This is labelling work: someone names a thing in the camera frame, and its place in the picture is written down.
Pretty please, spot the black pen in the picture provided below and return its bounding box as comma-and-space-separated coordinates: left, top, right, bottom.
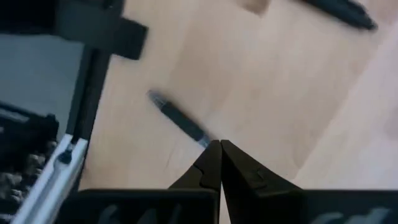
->
300, 0, 379, 31
147, 90, 213, 149

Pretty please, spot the silver aluminium rail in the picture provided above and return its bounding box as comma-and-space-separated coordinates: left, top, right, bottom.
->
11, 133, 90, 224

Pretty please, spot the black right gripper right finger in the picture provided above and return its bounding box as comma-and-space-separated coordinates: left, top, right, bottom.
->
221, 139, 302, 191

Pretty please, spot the black aluminium table frame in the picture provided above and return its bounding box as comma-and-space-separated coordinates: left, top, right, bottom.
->
0, 0, 149, 200

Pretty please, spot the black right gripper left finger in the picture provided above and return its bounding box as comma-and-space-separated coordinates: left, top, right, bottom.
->
169, 139, 222, 192

